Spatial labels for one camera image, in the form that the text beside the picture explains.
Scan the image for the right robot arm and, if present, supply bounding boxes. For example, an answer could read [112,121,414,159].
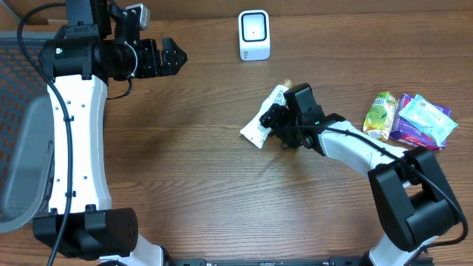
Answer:
[256,83,469,265]

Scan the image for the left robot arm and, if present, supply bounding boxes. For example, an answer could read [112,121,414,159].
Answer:
[33,1,187,266]

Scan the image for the white barcode scanner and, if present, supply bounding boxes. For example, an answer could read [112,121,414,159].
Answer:
[238,10,270,61]

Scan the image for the white tube with gold cap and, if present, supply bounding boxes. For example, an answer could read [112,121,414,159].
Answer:
[240,78,294,149]

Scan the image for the green yellow snack packet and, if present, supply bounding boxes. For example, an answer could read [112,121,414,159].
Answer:
[362,92,398,142]

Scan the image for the teal snack packet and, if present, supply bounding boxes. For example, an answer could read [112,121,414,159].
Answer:
[399,95,458,146]

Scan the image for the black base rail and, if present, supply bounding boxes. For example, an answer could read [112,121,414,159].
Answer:
[169,256,435,266]

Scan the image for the grey plastic mesh basket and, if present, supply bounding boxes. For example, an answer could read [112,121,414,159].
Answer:
[1,32,54,233]

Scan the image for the purple pad package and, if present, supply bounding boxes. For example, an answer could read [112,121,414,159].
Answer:
[389,94,446,151]

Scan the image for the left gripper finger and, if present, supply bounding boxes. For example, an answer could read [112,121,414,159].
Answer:
[161,37,188,59]
[160,57,188,76]

